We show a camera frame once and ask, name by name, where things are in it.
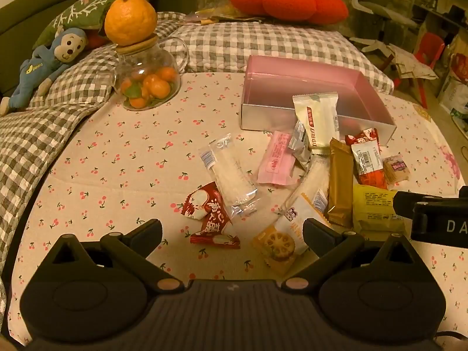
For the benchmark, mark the pink cardboard box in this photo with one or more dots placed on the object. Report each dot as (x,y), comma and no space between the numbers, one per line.
(270,91)

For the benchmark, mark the clear plastic bags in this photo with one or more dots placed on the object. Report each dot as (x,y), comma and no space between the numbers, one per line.
(215,14)

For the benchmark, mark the wooden jar lid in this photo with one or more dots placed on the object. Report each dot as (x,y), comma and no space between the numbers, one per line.
(137,48)

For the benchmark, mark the clear rice cracker packet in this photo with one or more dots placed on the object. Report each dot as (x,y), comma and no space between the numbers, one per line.
(230,175)
(314,179)

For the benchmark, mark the wooden desk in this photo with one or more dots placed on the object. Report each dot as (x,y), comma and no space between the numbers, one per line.
(438,14)

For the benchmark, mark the red shopping bag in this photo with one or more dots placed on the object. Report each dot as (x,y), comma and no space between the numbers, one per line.
(460,67)

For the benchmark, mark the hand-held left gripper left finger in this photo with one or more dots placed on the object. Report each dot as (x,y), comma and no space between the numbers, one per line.
(148,236)

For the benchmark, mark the red white candy packet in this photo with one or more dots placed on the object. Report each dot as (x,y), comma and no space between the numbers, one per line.
(360,136)
(204,204)

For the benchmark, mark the pile of small kumquats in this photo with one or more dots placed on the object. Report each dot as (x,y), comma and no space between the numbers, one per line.
(151,86)

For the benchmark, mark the large orange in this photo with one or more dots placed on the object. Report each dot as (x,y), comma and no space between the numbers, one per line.
(131,20)

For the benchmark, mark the white cream snack packet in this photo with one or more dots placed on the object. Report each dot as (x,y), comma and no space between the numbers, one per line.
(316,120)

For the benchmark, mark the blue monkey plush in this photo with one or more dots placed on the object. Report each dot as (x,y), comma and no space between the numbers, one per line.
(40,69)

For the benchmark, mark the crumpled paper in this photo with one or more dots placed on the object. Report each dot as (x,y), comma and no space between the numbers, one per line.
(411,64)

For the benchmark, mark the white sack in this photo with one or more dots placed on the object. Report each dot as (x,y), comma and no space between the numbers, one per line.
(451,93)

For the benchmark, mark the red packet with white label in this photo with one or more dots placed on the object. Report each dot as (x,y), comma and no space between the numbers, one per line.
(368,164)

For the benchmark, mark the grey checkered pillow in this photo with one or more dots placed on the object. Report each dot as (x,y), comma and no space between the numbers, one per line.
(234,44)

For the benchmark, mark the red plastic chair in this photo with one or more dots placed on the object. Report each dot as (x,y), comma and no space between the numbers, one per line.
(431,49)

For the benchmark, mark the round glass jar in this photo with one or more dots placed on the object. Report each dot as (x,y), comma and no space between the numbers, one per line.
(146,65)

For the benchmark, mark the white office chair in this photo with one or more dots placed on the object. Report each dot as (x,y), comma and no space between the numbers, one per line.
(373,3)

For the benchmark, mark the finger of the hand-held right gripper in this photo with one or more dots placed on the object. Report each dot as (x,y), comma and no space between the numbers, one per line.
(405,203)

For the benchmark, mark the silver snack packet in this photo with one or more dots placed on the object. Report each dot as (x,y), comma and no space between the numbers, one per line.
(299,142)

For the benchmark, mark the yellow snack packet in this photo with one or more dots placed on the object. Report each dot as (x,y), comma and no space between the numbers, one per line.
(373,208)

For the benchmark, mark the cherry print tablecloth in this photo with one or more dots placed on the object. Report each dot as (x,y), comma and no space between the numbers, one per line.
(128,161)

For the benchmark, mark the grey checkered blanket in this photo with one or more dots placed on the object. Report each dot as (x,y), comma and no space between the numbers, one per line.
(33,131)

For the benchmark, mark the white orange cookie packet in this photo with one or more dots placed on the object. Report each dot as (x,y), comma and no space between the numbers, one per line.
(281,237)

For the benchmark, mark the pink snack packet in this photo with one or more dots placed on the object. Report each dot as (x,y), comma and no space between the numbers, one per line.
(276,161)

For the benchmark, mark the large red pumpkin cushion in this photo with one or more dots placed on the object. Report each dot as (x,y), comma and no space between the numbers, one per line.
(289,2)

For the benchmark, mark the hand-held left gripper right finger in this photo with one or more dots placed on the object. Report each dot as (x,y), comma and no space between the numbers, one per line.
(316,236)

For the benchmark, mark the green snowflake pillow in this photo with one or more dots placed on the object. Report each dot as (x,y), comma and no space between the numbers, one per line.
(80,11)

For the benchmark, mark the brown gold snack packet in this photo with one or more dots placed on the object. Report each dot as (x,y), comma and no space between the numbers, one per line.
(340,182)

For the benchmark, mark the green sofa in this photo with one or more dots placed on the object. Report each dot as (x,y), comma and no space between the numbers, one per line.
(22,11)

